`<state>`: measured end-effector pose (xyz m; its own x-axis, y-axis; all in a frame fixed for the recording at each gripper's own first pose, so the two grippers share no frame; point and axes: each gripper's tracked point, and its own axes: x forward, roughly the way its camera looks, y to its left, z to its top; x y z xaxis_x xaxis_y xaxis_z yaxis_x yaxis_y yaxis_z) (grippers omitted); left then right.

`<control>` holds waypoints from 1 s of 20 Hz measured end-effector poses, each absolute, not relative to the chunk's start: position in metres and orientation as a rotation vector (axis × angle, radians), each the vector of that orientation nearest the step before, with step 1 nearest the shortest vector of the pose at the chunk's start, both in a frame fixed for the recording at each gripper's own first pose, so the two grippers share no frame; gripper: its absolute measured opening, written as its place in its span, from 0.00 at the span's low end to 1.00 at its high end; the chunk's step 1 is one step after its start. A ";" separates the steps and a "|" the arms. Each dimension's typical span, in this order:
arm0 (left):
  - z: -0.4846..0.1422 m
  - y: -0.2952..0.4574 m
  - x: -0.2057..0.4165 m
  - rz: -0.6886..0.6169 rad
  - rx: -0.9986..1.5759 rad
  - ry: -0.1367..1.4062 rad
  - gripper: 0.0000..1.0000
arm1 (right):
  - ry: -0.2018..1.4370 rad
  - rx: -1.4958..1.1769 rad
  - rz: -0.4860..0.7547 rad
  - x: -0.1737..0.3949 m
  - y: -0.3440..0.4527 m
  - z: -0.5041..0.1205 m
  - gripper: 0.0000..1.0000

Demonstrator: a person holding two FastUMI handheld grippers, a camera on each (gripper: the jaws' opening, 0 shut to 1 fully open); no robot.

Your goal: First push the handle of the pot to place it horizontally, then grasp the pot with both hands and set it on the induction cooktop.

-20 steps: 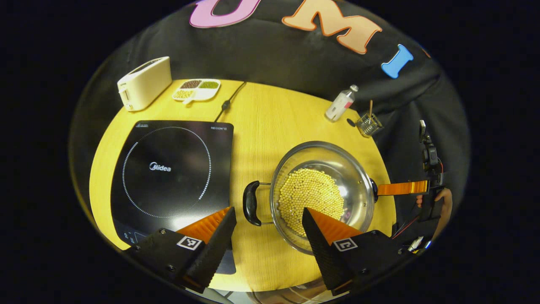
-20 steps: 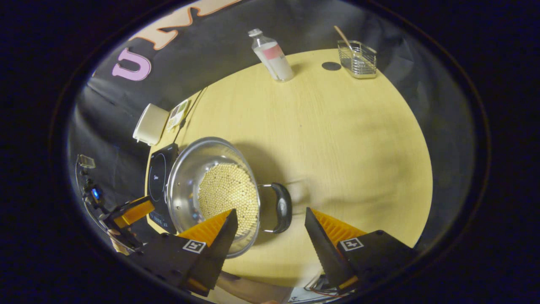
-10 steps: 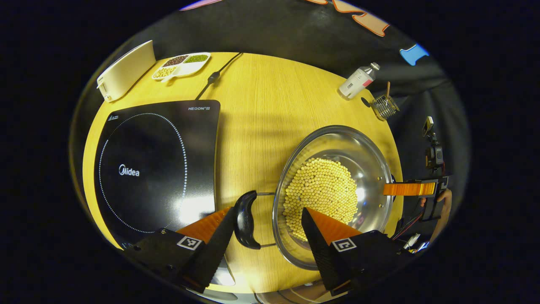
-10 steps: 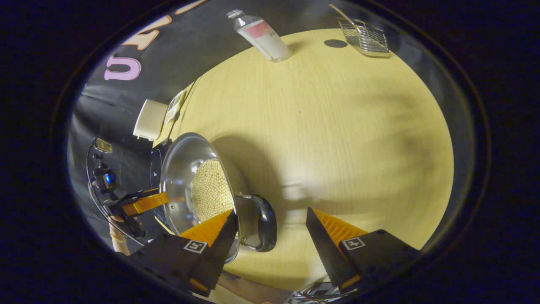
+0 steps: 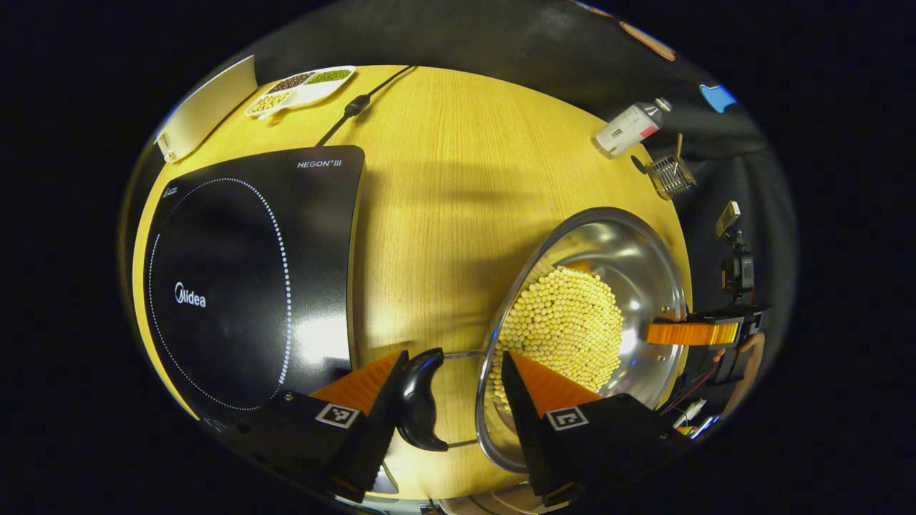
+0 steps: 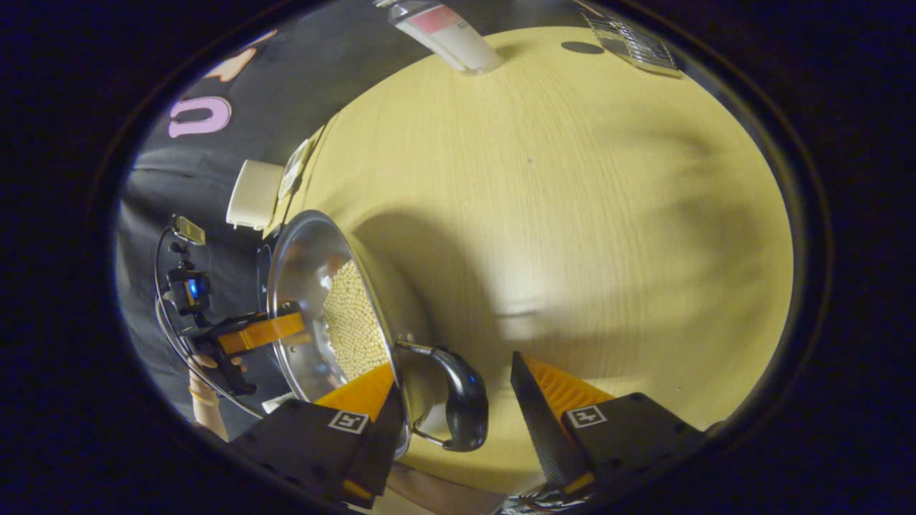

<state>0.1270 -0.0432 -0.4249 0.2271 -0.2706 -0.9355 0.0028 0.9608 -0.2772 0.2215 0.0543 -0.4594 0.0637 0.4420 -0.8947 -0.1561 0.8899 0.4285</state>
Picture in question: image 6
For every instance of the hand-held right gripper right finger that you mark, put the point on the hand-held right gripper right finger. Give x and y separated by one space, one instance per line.
540 422

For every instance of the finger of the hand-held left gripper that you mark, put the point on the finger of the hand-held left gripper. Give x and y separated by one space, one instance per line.
257 334

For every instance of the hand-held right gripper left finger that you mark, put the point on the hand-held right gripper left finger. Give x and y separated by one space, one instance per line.
376 450

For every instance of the steel pot with beans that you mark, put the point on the steel pot with beans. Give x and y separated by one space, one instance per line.
300 279

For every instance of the white toaster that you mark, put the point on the white toaster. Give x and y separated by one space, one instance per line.
254 193

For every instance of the white divided bean dish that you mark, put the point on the white divided bean dish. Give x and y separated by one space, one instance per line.
293 168

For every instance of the clear plastic bottle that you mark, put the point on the clear plastic bottle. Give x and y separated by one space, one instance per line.
454 39

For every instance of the small black disc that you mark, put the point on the small black disc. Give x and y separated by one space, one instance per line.
582 47

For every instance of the clear glass jar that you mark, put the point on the clear glass jar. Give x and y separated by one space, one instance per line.
637 46

